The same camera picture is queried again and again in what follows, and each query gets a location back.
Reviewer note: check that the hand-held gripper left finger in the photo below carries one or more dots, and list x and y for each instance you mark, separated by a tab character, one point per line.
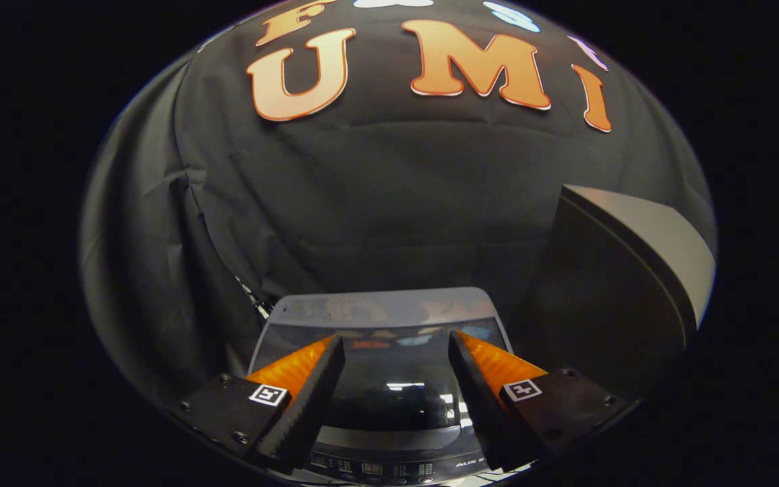
308	399

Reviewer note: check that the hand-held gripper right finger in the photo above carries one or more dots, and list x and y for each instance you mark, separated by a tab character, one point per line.
481	399

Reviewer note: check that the dark transparent washing machine lid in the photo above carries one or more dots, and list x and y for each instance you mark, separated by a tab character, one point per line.
389	399

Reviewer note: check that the dark grey washing machine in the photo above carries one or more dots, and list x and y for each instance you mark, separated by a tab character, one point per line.
389	463

